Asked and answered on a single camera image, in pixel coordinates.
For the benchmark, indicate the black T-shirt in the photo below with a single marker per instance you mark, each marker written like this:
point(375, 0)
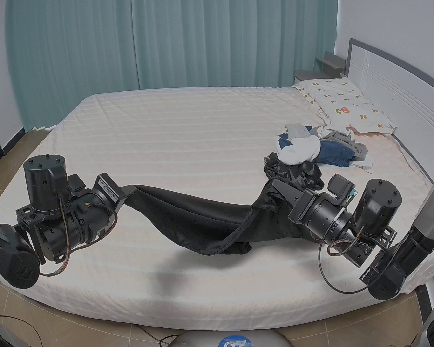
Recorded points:
point(202, 219)

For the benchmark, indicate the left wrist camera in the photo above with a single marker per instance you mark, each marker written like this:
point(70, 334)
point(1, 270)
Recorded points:
point(76, 185)

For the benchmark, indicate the white printed pillow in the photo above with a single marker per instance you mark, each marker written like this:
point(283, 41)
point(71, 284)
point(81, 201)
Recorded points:
point(343, 103)

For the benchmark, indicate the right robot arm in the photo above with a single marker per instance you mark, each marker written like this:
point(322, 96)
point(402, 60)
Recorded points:
point(379, 204)

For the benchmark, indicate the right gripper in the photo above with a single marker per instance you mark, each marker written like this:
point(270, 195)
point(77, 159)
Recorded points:
point(329, 219)

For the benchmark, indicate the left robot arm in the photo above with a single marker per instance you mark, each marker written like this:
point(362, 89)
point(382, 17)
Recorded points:
point(45, 179)

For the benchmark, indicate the black shiny garment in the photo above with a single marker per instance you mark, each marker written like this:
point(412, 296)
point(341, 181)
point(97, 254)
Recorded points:
point(293, 172)

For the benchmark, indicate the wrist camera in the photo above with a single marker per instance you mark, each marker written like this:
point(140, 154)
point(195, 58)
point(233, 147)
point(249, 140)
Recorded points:
point(340, 188)
point(76, 185)

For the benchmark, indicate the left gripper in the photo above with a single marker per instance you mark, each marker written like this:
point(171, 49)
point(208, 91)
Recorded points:
point(94, 211)

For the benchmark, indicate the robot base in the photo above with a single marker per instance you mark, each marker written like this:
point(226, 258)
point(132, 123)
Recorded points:
point(235, 338)

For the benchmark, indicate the grey bedside table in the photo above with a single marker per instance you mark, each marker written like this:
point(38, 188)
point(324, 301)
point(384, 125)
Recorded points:
point(325, 63)

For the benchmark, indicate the blue-green curtain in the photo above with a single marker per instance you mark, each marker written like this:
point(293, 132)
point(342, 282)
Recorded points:
point(235, 31)
point(72, 49)

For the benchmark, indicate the bed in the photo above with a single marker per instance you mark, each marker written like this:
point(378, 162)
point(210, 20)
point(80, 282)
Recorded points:
point(188, 132)

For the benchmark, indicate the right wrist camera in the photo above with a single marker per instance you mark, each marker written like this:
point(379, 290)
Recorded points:
point(340, 188)

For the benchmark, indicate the pile of clothes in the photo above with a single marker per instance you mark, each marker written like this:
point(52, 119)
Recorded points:
point(300, 150)

